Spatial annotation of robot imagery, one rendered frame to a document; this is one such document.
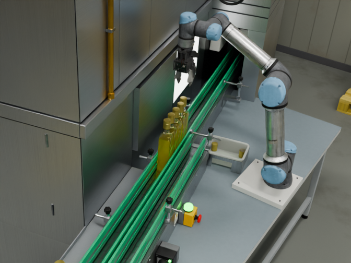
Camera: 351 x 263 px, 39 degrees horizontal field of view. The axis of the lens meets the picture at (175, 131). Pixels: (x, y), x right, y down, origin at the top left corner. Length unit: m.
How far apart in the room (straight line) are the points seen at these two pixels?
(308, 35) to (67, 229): 4.36
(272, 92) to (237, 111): 1.07
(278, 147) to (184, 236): 0.59
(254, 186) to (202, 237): 0.45
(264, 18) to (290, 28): 2.91
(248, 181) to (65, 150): 1.07
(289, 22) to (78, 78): 4.51
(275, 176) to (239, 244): 0.37
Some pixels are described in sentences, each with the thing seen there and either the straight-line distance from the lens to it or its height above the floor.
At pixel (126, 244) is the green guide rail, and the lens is 2.03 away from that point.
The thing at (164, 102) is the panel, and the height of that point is 1.08.
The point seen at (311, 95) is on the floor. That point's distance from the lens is 5.29.
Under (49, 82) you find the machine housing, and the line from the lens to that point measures 1.83.
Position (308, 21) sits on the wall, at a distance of 5.97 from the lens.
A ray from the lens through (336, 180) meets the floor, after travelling 4.15.
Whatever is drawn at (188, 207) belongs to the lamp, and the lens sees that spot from 2.31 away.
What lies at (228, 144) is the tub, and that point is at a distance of 2.82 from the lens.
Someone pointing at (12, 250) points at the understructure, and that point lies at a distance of 2.53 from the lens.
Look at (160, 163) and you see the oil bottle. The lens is 2.43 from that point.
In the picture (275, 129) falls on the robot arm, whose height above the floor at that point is 1.18.
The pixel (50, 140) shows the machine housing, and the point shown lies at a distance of 1.96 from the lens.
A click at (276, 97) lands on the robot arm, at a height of 1.35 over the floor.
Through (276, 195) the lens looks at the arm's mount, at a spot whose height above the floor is 0.78.
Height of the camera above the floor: 2.38
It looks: 33 degrees down
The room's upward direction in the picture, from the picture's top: 5 degrees clockwise
